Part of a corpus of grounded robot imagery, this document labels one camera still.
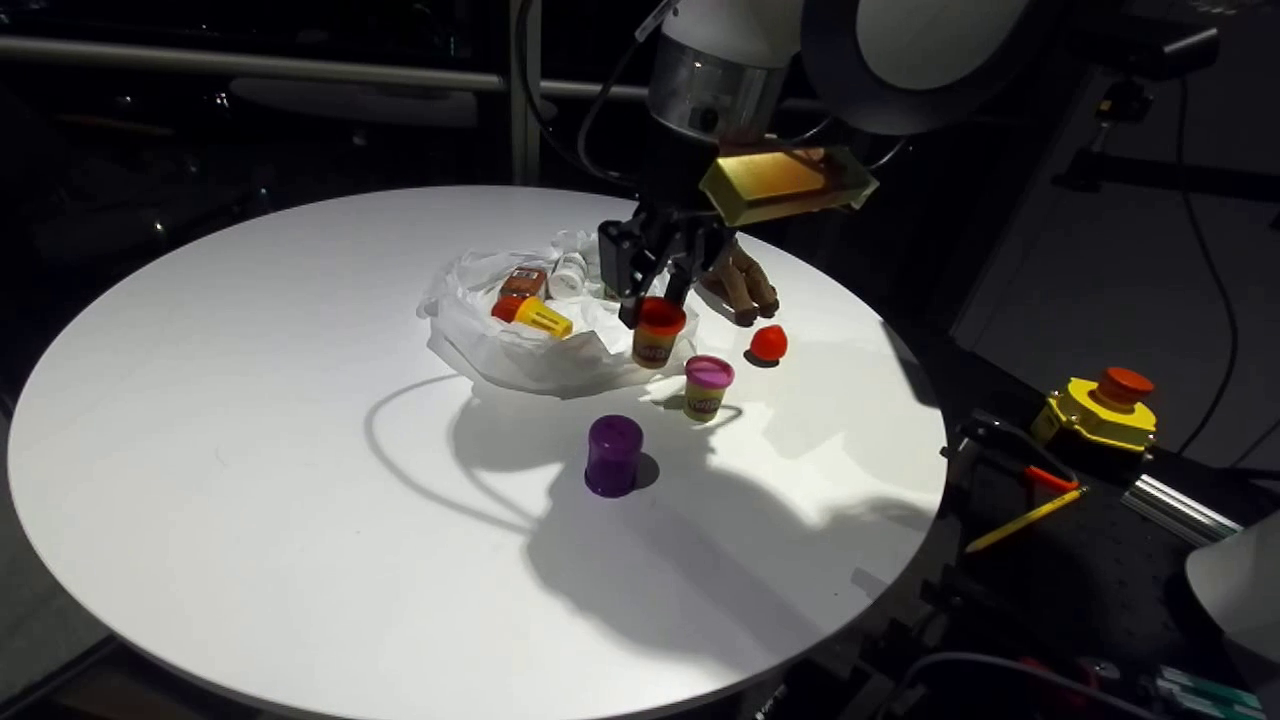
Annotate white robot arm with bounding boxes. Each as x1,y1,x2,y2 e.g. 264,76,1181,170
597,0,1038,318

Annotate white plastic bag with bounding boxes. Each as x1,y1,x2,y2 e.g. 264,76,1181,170
419,230,647,394

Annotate brown red toy block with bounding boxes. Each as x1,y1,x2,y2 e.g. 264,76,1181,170
493,268,548,318

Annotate purple plastic cylinder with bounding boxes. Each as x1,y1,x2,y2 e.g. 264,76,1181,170
582,417,642,496

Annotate magenta lid dough cup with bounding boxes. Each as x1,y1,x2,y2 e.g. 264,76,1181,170
685,354,735,421

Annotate orange lid dough cup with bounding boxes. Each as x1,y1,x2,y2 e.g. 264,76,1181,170
631,295,685,367

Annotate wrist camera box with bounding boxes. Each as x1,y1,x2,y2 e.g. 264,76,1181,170
698,147,878,227

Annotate metal window railing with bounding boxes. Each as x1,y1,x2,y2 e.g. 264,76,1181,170
0,0,642,147

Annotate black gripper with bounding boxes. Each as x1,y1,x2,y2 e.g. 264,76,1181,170
597,131,733,308

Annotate yellow plastic cylinder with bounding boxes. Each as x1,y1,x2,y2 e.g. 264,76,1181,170
515,295,570,338

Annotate brown plush toy animal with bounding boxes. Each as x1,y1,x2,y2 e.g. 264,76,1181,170
698,244,778,328

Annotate red round toy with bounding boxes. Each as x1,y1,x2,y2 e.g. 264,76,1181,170
744,322,787,367

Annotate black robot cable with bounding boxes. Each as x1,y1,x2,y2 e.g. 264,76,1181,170
511,0,685,192

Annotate yellow red pencil tools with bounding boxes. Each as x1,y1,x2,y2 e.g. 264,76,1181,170
963,465,1083,554

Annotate yellow red emergency stop button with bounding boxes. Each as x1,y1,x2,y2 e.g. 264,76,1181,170
1030,363,1161,450

